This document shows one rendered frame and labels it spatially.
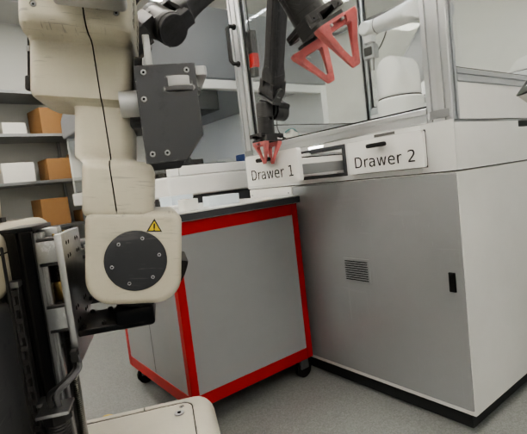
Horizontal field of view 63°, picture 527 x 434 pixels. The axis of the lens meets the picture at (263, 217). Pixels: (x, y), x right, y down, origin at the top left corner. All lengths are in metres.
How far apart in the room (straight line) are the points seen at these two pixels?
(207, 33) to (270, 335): 1.59
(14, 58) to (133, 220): 4.93
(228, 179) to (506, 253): 1.40
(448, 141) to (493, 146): 0.23
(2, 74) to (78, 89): 4.73
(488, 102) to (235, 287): 1.03
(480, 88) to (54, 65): 1.17
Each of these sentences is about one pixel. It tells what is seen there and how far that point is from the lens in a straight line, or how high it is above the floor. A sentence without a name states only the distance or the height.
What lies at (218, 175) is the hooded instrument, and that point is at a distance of 2.33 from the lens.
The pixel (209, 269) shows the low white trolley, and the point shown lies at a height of 0.55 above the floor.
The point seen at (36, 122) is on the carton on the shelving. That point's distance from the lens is 5.13.
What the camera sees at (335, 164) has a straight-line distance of 1.56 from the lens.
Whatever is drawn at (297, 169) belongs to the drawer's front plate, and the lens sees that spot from 1.41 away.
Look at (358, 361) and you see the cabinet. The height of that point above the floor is 0.12.
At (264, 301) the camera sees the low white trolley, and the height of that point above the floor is 0.38.
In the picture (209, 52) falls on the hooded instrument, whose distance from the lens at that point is 2.45.
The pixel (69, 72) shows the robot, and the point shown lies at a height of 1.05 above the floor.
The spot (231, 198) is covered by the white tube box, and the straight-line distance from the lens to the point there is 1.67.
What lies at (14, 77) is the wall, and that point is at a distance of 5.56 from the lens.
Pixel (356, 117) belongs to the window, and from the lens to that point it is 1.56.
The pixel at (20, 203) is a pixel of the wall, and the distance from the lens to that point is 5.34.
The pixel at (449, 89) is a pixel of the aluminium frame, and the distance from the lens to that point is 1.36.
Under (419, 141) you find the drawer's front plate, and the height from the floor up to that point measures 0.90.
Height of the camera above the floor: 0.84
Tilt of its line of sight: 5 degrees down
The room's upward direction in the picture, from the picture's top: 7 degrees counter-clockwise
